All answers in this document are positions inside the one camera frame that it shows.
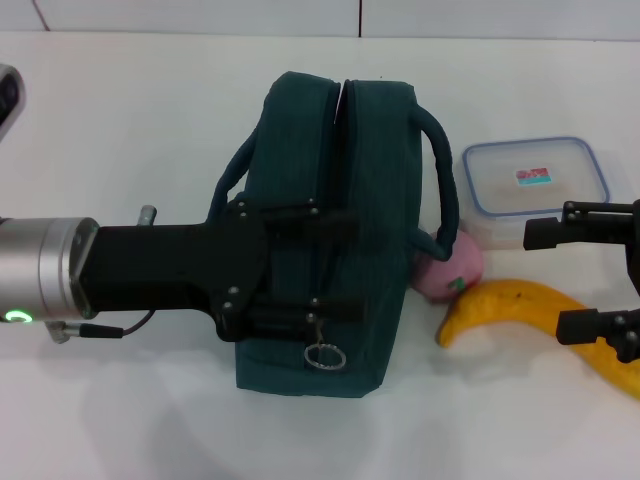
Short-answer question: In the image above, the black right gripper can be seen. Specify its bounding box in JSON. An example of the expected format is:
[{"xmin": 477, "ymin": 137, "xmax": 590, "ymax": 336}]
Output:
[{"xmin": 522, "ymin": 197, "xmax": 640, "ymax": 365}]

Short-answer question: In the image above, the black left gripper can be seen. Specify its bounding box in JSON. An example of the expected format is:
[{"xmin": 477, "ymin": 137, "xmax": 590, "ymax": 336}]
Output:
[{"xmin": 74, "ymin": 197, "xmax": 274, "ymax": 345}]

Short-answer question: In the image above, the dark teal fabric lunch bag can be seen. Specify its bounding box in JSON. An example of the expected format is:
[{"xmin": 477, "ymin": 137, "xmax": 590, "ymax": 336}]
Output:
[{"xmin": 207, "ymin": 71, "xmax": 461, "ymax": 400}]

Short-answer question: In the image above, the yellow toy banana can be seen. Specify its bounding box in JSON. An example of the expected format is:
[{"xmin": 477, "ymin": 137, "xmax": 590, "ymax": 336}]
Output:
[{"xmin": 437, "ymin": 278, "xmax": 640, "ymax": 400}]

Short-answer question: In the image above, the clear plastic box blue lid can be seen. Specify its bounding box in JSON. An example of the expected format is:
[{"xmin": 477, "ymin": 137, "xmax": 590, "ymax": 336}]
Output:
[{"xmin": 460, "ymin": 135, "xmax": 614, "ymax": 251}]

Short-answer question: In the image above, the pink toy peach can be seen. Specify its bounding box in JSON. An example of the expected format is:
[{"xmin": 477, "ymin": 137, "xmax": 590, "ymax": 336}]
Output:
[{"xmin": 412, "ymin": 230, "xmax": 485, "ymax": 304}]

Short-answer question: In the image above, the metal zipper pull ring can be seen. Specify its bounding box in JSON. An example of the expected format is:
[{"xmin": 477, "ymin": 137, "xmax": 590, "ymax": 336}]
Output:
[{"xmin": 302, "ymin": 319, "xmax": 348, "ymax": 375}]

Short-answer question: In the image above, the left arm plug and cable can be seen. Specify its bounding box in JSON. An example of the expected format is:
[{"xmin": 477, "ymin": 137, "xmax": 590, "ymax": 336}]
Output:
[{"xmin": 47, "ymin": 308, "xmax": 157, "ymax": 345}]

